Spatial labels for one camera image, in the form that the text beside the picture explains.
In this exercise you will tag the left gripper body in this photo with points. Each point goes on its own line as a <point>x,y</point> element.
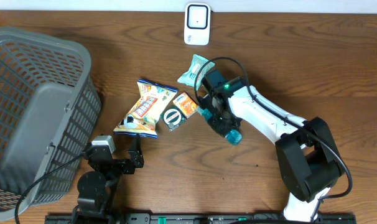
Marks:
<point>122,167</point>

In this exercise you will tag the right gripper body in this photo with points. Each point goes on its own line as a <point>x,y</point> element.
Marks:
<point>221,122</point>

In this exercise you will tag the blue mouthwash bottle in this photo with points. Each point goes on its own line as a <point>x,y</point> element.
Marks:
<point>227,128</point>

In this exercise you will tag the yellow snack bag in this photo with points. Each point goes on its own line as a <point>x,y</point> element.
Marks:
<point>142,118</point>

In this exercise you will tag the small orange box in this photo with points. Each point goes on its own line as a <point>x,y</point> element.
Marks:
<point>185,104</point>

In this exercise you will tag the small green box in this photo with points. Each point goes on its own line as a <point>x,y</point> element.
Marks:
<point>173,118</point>

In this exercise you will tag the teal tissue packet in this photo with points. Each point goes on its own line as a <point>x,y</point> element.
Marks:
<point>195,72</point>

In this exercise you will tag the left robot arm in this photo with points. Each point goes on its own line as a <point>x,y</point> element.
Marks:
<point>97,188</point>

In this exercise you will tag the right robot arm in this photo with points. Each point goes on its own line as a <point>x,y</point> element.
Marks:
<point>308,158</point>

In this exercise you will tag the white barcode scanner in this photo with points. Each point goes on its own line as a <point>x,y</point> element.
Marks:
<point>197,24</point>

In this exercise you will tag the grey plastic basket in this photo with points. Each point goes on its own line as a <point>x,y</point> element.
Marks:
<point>48,110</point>

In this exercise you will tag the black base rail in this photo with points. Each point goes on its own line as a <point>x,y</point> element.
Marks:
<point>145,218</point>

